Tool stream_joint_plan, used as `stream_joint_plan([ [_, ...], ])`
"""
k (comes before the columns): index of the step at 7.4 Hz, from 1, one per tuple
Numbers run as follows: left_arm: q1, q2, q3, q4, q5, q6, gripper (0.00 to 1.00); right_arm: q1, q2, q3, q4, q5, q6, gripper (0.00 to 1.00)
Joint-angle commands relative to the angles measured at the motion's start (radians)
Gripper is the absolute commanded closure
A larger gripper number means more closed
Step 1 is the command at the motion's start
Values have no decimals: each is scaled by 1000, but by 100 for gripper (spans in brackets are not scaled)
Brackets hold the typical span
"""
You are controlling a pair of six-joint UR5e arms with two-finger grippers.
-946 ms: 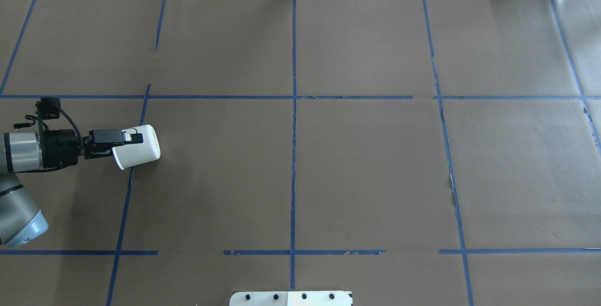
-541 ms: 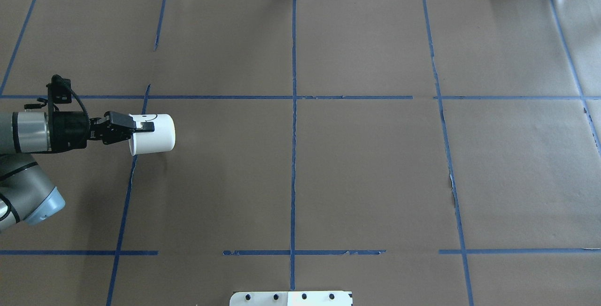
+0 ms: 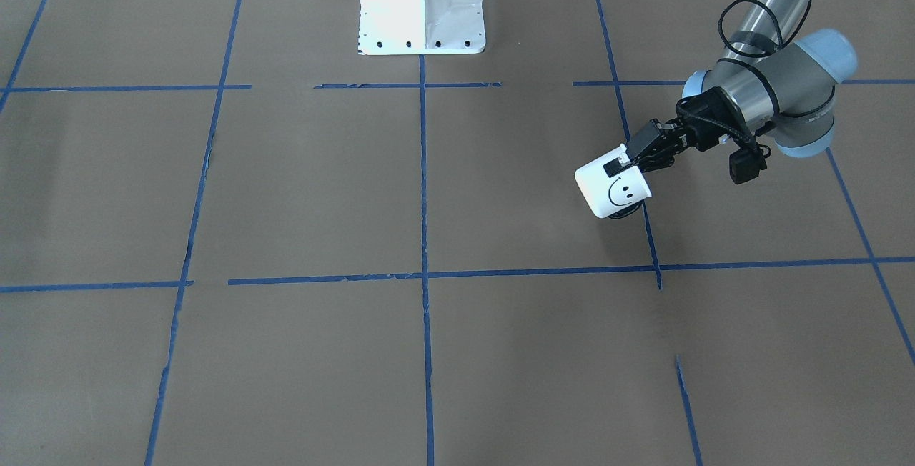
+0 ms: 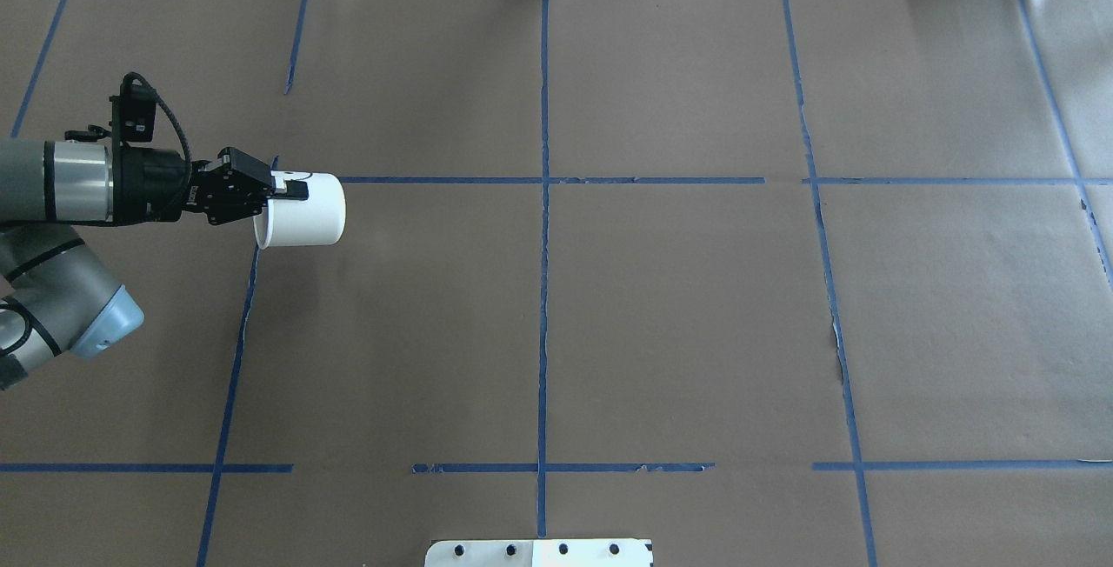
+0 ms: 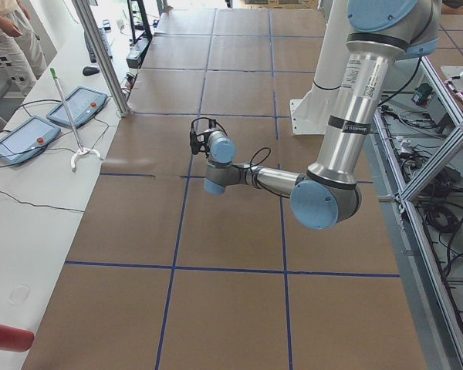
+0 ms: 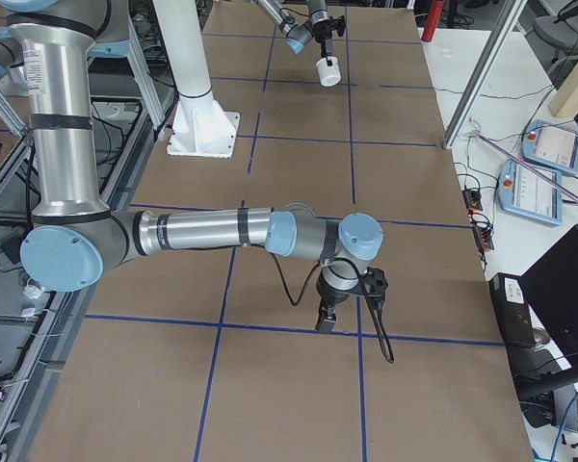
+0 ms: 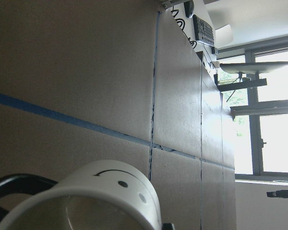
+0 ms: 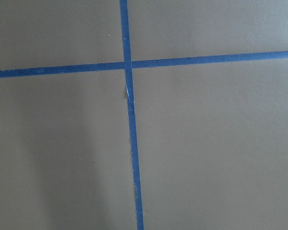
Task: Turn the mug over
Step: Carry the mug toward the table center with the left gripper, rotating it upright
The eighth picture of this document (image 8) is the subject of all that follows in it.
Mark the brown paper table cover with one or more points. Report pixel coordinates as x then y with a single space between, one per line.
143 114

